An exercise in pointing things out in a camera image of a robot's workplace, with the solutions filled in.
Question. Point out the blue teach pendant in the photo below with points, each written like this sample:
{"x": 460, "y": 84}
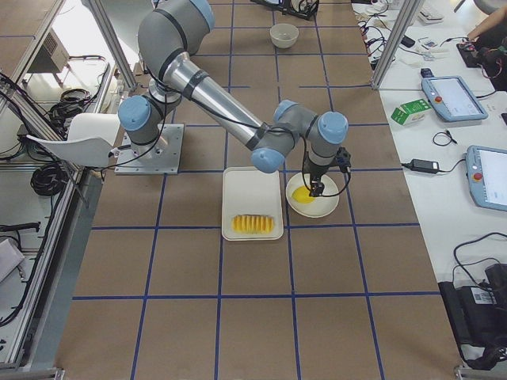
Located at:
{"x": 452, "y": 99}
{"x": 486, "y": 175}

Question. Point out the white chair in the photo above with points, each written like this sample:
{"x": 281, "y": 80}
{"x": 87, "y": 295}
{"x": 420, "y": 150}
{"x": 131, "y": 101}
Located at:
{"x": 89, "y": 140}

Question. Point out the cream round plate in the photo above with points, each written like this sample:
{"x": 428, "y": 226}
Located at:
{"x": 322, "y": 206}

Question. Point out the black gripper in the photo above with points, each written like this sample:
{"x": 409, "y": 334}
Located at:
{"x": 317, "y": 172}

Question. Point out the yellow lemon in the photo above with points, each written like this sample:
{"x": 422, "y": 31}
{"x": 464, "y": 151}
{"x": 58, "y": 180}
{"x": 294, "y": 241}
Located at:
{"x": 303, "y": 195}

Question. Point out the green white box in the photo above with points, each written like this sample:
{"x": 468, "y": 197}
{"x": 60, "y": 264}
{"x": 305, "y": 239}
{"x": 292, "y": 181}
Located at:
{"x": 410, "y": 112}

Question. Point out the black dish rack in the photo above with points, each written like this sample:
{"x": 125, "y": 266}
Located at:
{"x": 304, "y": 9}

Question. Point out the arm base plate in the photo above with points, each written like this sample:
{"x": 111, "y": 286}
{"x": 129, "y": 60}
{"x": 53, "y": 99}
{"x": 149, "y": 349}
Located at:
{"x": 157, "y": 158}

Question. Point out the white bowl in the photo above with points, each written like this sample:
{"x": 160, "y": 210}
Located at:
{"x": 284, "y": 35}

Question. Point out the white rectangular tray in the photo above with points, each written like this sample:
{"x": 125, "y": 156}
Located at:
{"x": 248, "y": 191}

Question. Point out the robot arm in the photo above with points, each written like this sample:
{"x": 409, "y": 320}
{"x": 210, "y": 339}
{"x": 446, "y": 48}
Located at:
{"x": 168, "y": 37}

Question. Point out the aluminium frame post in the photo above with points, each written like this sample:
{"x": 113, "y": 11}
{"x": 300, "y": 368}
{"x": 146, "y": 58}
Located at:
{"x": 401, "y": 24}

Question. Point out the black power adapter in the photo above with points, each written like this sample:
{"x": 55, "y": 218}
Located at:
{"x": 425, "y": 166}

